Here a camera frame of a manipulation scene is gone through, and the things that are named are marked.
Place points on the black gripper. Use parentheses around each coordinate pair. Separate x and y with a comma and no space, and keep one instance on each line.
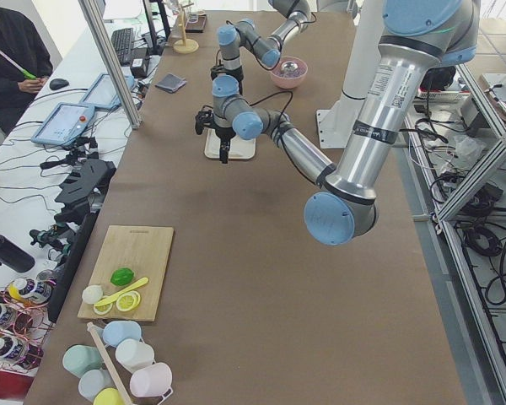
(236,80)
(224,134)

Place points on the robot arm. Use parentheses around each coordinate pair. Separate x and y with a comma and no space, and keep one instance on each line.
(417,36)
(322,41)

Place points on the cream cartoon serving tray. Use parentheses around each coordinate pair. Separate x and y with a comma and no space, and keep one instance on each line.
(240,149)

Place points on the metal ice scoop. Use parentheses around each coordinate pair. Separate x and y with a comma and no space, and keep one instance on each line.
(290,68)

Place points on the pink bowl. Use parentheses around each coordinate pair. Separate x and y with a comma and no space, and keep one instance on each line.
(289,82)

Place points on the wooden mug tree stand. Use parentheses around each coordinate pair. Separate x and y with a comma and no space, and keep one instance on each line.
(184,45)

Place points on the black tray at edge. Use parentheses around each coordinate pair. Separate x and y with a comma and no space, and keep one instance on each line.
(196,23)

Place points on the folded grey cloth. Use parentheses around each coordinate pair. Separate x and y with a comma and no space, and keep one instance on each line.
(171,83)

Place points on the black power adapter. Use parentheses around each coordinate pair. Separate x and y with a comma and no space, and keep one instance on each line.
(139,62)

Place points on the black keyboard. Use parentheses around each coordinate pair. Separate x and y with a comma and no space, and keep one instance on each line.
(122,42)

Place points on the far teach pendant tablet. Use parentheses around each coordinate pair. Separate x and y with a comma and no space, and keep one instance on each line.
(101,94)

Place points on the teach pendant tablet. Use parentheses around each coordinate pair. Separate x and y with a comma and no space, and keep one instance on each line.
(101,94)
(64,125)

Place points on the black tool holder stand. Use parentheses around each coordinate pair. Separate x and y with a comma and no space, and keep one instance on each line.
(70,233)

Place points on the near teach pendant tablet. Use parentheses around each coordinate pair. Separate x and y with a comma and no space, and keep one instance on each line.
(64,125)

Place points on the green lime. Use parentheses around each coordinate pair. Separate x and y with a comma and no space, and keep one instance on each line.
(122,276)

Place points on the black computer mouse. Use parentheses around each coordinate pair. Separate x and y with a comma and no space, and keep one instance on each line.
(58,83)

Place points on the upper lemon slice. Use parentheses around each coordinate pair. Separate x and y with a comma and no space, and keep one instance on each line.
(128,301)

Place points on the lemon slice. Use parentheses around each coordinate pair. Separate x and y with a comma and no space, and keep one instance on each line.
(128,301)
(100,309)

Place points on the yellow plastic knife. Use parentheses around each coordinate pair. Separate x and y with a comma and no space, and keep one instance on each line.
(114,297)

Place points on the white garlic bulb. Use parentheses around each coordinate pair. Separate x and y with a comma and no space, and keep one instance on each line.
(92,294)

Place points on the lower lemon slice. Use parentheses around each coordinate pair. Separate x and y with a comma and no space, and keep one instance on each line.
(100,309)

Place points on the light blue plastic cup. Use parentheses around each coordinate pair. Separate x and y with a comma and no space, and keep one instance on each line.
(116,332)

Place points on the person in black sweater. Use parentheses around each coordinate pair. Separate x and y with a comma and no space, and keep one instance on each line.
(25,66)

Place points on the cream white plastic cup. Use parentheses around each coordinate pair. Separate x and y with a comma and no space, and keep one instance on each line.
(134,355)

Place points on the black water bottle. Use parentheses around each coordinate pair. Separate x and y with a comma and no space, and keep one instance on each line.
(14,257)

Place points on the yellow bottle with label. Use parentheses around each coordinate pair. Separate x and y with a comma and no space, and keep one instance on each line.
(35,291)

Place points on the pale pink plastic cup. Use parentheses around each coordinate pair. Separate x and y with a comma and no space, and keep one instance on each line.
(154,380)

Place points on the mint green plastic cup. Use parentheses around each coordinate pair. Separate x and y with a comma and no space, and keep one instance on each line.
(80,359)

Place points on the grey blue plastic cup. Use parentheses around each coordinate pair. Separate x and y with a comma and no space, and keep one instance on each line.
(93,382)

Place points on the yellow plastic cup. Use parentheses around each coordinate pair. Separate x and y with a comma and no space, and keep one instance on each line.
(108,396)

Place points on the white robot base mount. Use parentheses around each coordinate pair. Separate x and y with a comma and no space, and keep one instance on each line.
(334,127)

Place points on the aluminium frame post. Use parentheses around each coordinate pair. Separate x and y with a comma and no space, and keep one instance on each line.
(93,18)

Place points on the wooden rack handle rod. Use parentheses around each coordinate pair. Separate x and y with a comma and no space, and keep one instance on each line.
(93,331)

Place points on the copper wire basket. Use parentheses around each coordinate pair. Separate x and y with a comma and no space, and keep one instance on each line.
(24,329)

